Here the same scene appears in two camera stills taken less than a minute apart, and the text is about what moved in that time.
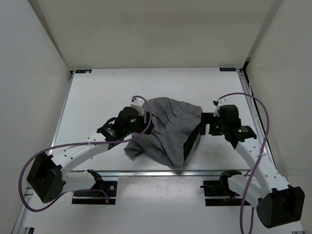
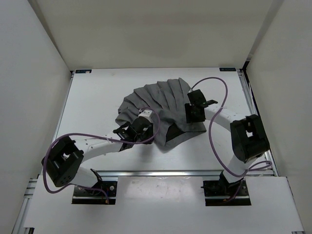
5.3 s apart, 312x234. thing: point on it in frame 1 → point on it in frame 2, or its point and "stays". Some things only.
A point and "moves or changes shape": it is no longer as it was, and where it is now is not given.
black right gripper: (206, 118) → (189, 118)
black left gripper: (144, 126) → (149, 131)
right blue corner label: (227, 69) stays
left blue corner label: (87, 71) stays
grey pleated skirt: (176, 134) moves or changes shape
